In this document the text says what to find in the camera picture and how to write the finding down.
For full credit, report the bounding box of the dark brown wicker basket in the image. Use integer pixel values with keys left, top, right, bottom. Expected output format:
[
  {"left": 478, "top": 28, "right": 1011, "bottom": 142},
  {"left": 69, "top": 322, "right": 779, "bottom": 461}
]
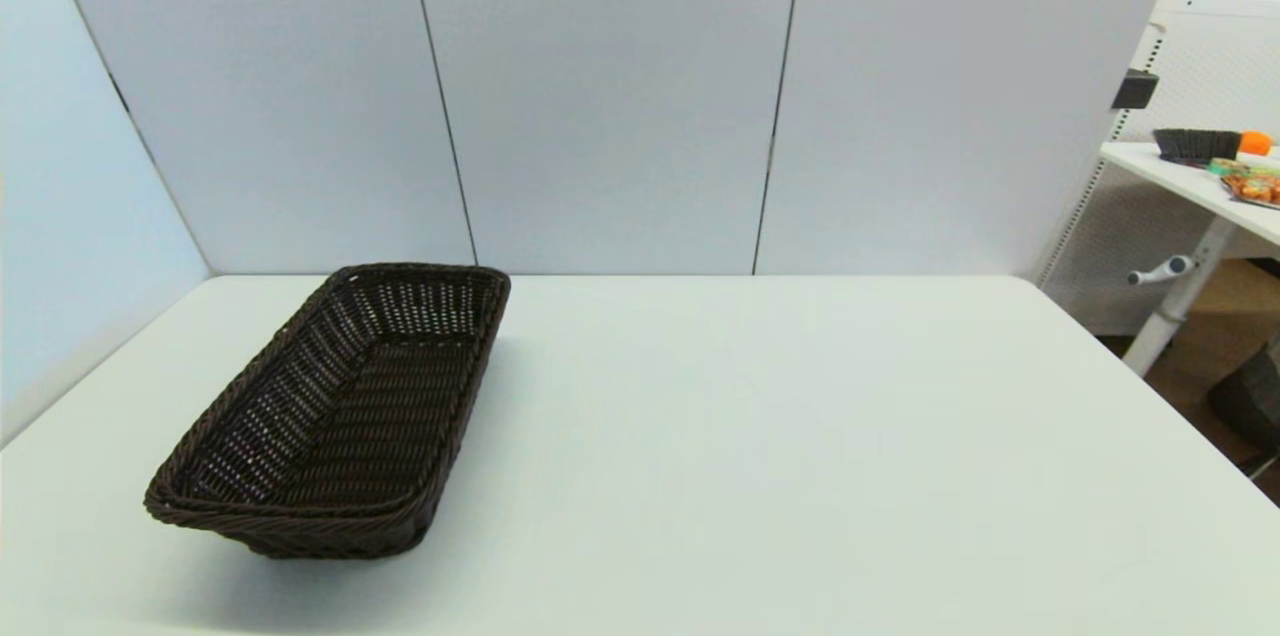
[{"left": 144, "top": 263, "right": 512, "bottom": 560}]

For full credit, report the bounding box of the white perforated pegboard panel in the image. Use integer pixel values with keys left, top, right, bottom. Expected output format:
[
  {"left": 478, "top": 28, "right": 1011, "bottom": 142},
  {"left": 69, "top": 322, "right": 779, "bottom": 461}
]
[{"left": 1036, "top": 0, "right": 1280, "bottom": 337}]

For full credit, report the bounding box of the black box on pegboard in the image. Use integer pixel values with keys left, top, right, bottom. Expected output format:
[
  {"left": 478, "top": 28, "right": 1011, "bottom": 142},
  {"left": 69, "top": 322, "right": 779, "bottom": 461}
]
[{"left": 1111, "top": 69, "right": 1161, "bottom": 111}]

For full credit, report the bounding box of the white side table leg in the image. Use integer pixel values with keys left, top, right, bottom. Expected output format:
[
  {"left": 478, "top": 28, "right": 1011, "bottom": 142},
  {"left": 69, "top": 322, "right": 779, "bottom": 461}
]
[{"left": 1123, "top": 216, "right": 1241, "bottom": 378}]

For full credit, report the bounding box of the white side table top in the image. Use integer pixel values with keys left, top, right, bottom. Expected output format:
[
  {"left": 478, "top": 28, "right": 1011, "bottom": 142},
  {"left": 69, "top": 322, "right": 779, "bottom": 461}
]
[{"left": 1101, "top": 142, "right": 1280, "bottom": 248}]

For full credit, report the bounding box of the small black basket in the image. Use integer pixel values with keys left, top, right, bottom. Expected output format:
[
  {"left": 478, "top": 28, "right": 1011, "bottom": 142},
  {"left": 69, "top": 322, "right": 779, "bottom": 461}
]
[{"left": 1152, "top": 128, "right": 1244, "bottom": 167}]

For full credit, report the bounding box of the orange red snack packet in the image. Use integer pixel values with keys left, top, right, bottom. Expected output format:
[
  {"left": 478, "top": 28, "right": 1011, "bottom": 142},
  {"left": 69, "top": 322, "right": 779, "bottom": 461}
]
[{"left": 1223, "top": 172, "right": 1280, "bottom": 209}]

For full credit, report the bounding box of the dark grey bin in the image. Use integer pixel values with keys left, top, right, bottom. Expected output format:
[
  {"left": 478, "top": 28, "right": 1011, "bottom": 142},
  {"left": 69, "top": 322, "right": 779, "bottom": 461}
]
[{"left": 1207, "top": 341, "right": 1280, "bottom": 479}]

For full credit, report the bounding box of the white grey crank handle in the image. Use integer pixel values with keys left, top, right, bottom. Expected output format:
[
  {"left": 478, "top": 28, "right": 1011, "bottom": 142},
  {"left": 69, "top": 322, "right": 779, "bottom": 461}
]
[{"left": 1127, "top": 255, "right": 1197, "bottom": 287}]

